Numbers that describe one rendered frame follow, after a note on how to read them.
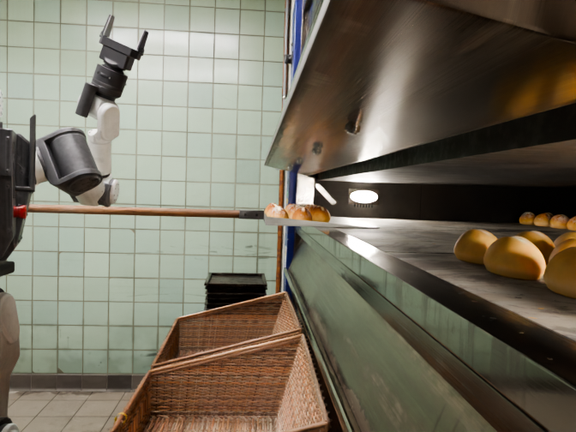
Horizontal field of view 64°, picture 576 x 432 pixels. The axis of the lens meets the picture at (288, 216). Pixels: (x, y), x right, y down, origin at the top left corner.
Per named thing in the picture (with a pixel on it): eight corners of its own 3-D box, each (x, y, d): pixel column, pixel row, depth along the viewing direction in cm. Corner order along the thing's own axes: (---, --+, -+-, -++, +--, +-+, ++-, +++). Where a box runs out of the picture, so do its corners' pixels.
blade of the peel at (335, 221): (265, 225, 143) (266, 216, 143) (262, 215, 198) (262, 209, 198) (380, 228, 146) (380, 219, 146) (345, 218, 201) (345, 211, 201)
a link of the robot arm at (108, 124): (121, 103, 136) (120, 145, 143) (102, 93, 140) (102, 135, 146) (102, 106, 131) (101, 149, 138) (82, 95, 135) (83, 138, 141)
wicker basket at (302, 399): (303, 418, 145) (307, 331, 143) (329, 563, 89) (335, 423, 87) (145, 417, 142) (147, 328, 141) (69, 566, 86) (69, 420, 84)
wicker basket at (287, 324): (286, 351, 205) (288, 290, 203) (302, 413, 149) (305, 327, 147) (174, 351, 200) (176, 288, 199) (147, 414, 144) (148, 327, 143)
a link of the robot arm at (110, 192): (112, 218, 149) (99, 189, 129) (70, 212, 147) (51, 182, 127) (121, 186, 154) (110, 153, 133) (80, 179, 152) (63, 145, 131)
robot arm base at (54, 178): (105, 190, 127) (101, 171, 117) (56, 205, 122) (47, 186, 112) (87, 145, 130) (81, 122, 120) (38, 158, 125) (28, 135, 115)
